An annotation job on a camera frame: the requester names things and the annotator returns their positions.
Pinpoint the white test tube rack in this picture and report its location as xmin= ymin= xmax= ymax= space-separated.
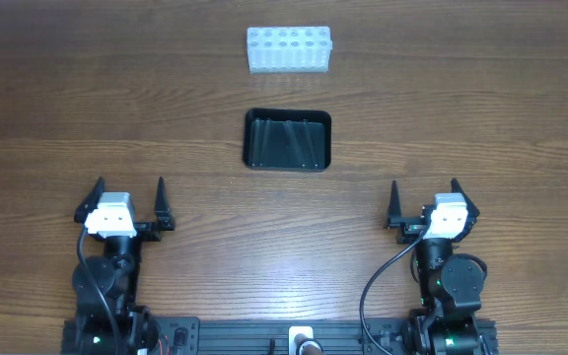
xmin=246 ymin=26 xmax=334 ymax=75

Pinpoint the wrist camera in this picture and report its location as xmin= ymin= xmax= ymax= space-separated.
xmin=83 ymin=191 xmax=138 ymax=241
xmin=421 ymin=192 xmax=470 ymax=242

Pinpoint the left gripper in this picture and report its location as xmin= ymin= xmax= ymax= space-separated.
xmin=73 ymin=176 xmax=176 ymax=243

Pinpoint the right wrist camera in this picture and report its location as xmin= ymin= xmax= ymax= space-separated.
xmin=421 ymin=192 xmax=470 ymax=242

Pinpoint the mounting rail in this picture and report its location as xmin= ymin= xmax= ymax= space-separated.
xmin=61 ymin=315 xmax=500 ymax=355

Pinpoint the black tray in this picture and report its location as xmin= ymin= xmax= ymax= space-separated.
xmin=242 ymin=107 xmax=333 ymax=174

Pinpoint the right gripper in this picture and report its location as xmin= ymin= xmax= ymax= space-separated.
xmin=385 ymin=177 xmax=481 ymax=246

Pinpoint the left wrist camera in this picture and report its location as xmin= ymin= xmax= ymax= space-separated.
xmin=83 ymin=191 xmax=138 ymax=241

